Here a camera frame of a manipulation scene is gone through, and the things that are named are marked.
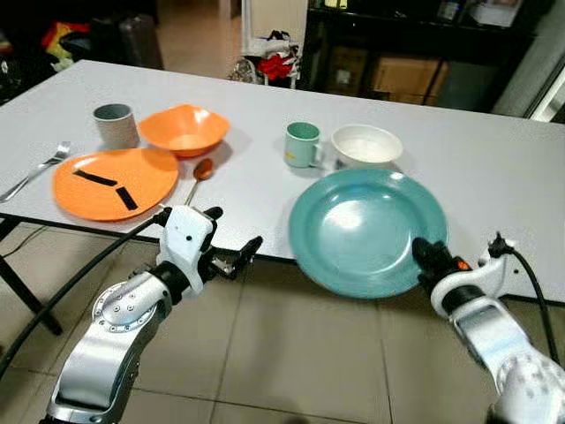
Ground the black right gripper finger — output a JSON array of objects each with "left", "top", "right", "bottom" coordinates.
[{"left": 411, "top": 236, "right": 453, "bottom": 284}]

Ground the spoon with orange bowl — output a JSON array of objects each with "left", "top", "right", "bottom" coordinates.
[{"left": 183, "top": 157, "right": 216, "bottom": 207}]

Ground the teal plate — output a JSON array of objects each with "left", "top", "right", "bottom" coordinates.
[{"left": 288, "top": 167, "right": 449, "bottom": 300}]

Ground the short black strip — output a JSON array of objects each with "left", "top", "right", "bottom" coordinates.
[{"left": 116, "top": 185, "right": 139, "bottom": 212}]

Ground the orange bowl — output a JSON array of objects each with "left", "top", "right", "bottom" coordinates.
[{"left": 137, "top": 103, "right": 231, "bottom": 159}]

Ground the orange flat plate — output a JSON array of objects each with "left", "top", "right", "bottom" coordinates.
[{"left": 51, "top": 147, "right": 181, "bottom": 223}]

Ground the green mug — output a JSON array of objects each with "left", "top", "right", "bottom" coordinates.
[{"left": 283, "top": 121, "right": 327, "bottom": 170}]

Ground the long black strip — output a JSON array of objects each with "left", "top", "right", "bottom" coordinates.
[{"left": 72, "top": 169, "right": 119, "bottom": 189}]

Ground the grey cup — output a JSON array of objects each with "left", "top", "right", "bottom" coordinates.
[{"left": 93, "top": 102, "right": 141, "bottom": 152}]

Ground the white bowl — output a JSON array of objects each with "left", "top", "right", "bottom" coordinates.
[{"left": 330, "top": 124, "right": 405, "bottom": 171}]

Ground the patterned bag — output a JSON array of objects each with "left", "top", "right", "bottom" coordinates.
[{"left": 230, "top": 57, "right": 262, "bottom": 83}]

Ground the red fabric item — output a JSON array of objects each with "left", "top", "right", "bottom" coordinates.
[{"left": 257, "top": 54, "right": 298, "bottom": 83}]

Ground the large light cardboard box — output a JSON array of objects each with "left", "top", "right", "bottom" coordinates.
[{"left": 370, "top": 57, "right": 448, "bottom": 100}]

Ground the silver metal fork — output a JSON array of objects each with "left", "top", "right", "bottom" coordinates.
[{"left": 0, "top": 140, "right": 72, "bottom": 205}]

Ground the dark suitcase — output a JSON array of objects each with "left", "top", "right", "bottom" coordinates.
[{"left": 118, "top": 12, "right": 165, "bottom": 71}]

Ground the dark brown cardboard box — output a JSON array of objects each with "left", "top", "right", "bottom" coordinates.
[{"left": 328, "top": 48, "right": 371, "bottom": 91}]

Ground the black table leg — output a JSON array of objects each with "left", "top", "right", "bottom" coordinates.
[{"left": 0, "top": 216, "right": 64, "bottom": 337}]

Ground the white rack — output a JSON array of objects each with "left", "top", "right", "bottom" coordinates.
[{"left": 239, "top": 0, "right": 311, "bottom": 87}]

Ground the black shelf unit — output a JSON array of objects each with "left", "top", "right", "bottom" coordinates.
[{"left": 303, "top": 0, "right": 541, "bottom": 114}]

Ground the red and yellow toy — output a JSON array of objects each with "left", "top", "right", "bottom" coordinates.
[{"left": 39, "top": 21, "right": 91, "bottom": 61}]

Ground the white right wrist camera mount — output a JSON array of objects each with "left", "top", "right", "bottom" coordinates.
[{"left": 430, "top": 254, "right": 516, "bottom": 312}]

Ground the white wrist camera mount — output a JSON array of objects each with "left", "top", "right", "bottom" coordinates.
[
  {"left": 161, "top": 205, "right": 216, "bottom": 277},
  {"left": 430, "top": 254, "right": 516, "bottom": 312}
]

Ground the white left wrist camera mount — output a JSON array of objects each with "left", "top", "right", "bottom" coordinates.
[{"left": 161, "top": 205, "right": 216, "bottom": 277}]

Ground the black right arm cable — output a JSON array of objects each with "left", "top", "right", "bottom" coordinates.
[{"left": 486, "top": 231, "right": 564, "bottom": 366}]

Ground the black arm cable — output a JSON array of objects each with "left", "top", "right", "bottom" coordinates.
[
  {"left": 0, "top": 208, "right": 170, "bottom": 382},
  {"left": 486, "top": 231, "right": 564, "bottom": 366}
]

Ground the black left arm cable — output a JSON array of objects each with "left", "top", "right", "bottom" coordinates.
[{"left": 0, "top": 208, "right": 170, "bottom": 382}]

